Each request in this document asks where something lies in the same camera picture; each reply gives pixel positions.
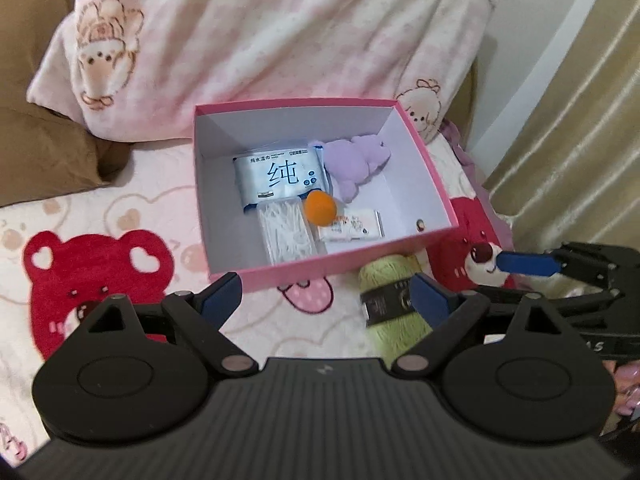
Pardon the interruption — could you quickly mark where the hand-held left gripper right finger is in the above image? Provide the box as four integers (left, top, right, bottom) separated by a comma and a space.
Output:
392, 274, 576, 375

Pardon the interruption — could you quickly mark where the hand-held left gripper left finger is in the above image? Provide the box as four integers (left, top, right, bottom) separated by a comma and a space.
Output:
75, 272, 258, 377

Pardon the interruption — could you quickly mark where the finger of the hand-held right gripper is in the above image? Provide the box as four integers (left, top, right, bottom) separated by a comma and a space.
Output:
497, 242, 624, 290
475, 285, 623, 328

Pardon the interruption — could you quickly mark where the green yarn skein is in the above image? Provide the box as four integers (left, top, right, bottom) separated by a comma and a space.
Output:
358, 254, 436, 368

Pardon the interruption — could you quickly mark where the clear cotton swab pack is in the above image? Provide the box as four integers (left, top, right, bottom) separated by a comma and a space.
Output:
257, 197, 321, 266

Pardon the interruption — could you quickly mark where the pink cardboard box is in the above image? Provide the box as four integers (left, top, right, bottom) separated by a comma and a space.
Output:
192, 99, 460, 294

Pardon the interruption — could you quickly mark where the small white tissue packet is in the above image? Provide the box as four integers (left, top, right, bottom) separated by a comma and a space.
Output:
316, 208, 385, 243

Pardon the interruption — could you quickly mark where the orange ball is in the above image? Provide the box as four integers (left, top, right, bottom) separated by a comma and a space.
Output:
305, 190, 337, 226

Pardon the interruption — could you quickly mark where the white blue wet wipes pack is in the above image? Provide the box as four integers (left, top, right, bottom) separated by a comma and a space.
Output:
232, 147, 332, 214

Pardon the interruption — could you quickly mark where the person's right hand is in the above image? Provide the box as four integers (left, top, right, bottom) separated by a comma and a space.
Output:
612, 362, 640, 417

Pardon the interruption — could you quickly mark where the purple cloth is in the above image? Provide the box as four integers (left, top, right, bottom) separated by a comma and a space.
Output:
440, 119, 494, 202

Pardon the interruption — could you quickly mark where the printed bear blanket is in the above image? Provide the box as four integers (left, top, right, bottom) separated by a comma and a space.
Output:
0, 120, 517, 467

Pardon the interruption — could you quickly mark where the beige curtain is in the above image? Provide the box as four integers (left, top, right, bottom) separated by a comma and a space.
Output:
482, 0, 640, 302

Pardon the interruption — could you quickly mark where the purple plush toy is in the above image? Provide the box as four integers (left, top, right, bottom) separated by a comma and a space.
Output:
310, 135, 392, 205

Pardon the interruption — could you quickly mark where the brown cushion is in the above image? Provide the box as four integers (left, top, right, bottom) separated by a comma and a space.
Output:
0, 0, 134, 209

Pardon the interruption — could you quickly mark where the pink plaid printed pillow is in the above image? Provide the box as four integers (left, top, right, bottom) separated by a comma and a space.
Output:
26, 0, 502, 146

